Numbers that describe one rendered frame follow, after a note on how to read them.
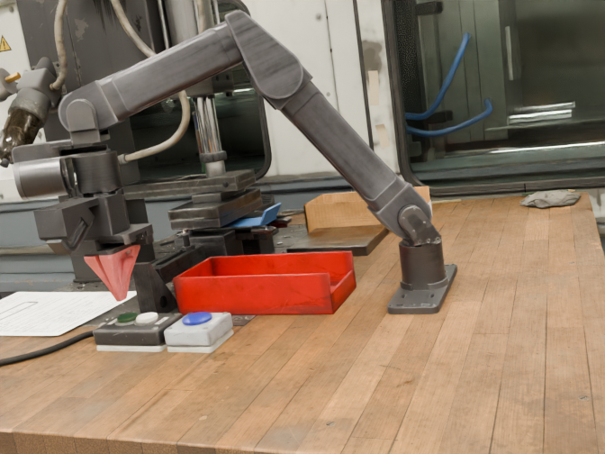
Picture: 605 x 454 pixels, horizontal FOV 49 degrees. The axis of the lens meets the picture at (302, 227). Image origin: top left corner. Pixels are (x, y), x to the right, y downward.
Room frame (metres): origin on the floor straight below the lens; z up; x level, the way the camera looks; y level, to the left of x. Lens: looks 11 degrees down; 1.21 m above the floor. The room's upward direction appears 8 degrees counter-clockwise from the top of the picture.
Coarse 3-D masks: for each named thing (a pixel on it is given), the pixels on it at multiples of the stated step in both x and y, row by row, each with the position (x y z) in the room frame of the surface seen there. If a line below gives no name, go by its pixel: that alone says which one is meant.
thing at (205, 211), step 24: (216, 120) 1.22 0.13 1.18; (216, 144) 1.21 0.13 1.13; (216, 168) 1.20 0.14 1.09; (144, 192) 1.23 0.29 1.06; (168, 192) 1.22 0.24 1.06; (192, 192) 1.20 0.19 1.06; (216, 192) 1.18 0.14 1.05; (240, 192) 1.24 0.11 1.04; (168, 216) 1.14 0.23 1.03; (192, 216) 1.12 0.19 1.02; (216, 216) 1.11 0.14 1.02; (240, 216) 1.18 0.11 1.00
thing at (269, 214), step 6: (276, 204) 1.18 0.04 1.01; (270, 210) 1.15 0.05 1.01; (276, 210) 1.19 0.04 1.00; (264, 216) 1.14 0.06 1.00; (270, 216) 1.17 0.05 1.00; (234, 222) 1.20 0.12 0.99; (240, 222) 1.19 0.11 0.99; (246, 222) 1.18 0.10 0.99; (252, 222) 1.17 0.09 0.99; (258, 222) 1.16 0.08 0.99; (264, 222) 1.15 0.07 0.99
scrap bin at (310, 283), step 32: (224, 256) 1.06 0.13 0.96; (256, 256) 1.04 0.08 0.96; (288, 256) 1.02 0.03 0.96; (320, 256) 1.00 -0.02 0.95; (352, 256) 0.98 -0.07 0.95; (192, 288) 0.95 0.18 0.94; (224, 288) 0.93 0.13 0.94; (256, 288) 0.91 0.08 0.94; (288, 288) 0.89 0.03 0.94; (320, 288) 0.88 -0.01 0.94; (352, 288) 0.96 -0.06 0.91
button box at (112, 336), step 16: (112, 320) 0.89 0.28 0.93; (160, 320) 0.86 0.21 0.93; (176, 320) 0.87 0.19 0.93; (80, 336) 0.90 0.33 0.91; (96, 336) 0.86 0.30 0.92; (112, 336) 0.85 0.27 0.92; (128, 336) 0.84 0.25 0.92; (144, 336) 0.83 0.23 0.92; (160, 336) 0.83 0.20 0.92; (32, 352) 0.86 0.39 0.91; (48, 352) 0.87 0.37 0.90
